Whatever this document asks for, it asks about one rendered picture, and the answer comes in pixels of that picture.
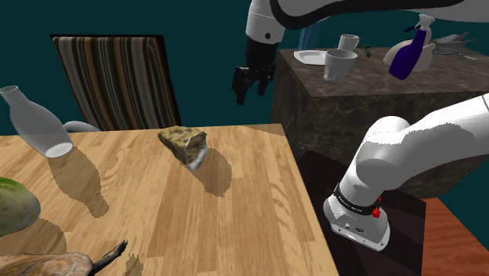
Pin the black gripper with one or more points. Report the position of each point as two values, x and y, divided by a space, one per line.
259 55

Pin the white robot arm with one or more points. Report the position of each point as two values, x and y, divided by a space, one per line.
397 149

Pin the white plate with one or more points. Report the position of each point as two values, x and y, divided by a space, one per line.
310 57

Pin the large grey cup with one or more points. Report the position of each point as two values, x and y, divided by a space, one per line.
338 65

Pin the olive brown rock-shaped lump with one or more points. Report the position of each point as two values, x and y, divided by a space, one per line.
183 147

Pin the dark marble counter block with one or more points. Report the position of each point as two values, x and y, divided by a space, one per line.
344 107

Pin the small grey cup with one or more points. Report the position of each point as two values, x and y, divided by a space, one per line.
347 42

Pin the small green plant sprig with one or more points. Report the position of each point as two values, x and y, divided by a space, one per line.
365 49

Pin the striped chair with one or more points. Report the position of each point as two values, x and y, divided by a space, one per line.
114 82

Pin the blue spray bottle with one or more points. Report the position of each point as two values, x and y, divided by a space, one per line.
410 51

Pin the white teapot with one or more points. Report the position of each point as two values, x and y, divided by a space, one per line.
424 57

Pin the dark robot stand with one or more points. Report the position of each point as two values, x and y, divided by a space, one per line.
382 221

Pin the grey cutlery pile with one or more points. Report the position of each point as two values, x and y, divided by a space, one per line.
454 44

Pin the grey glass bottle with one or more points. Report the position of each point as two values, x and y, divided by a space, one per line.
36 128

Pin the brown gourd with stem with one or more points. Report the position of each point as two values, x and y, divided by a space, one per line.
53 263

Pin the green melon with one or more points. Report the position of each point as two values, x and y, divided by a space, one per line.
15 208

